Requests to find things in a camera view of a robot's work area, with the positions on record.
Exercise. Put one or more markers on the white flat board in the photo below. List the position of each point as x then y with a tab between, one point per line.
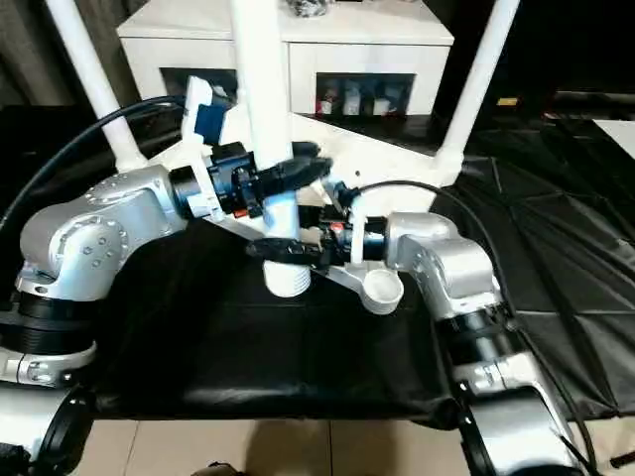
620	131

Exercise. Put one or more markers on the grey curtain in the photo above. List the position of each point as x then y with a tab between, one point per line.
30	59

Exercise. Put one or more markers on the small yellow label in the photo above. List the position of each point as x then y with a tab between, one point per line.
508	101

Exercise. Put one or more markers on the white cabinet with glass doors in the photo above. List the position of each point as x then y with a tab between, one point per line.
367	49

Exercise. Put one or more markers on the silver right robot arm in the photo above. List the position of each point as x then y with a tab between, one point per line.
446	263

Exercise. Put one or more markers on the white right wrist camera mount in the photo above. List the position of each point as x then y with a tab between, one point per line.
358	238

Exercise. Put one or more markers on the white plastic table top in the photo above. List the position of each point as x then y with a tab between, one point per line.
387	149

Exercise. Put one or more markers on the black work mat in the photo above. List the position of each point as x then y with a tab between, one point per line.
248	357

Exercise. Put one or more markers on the black tangled bundle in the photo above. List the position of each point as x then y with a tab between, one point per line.
305	7

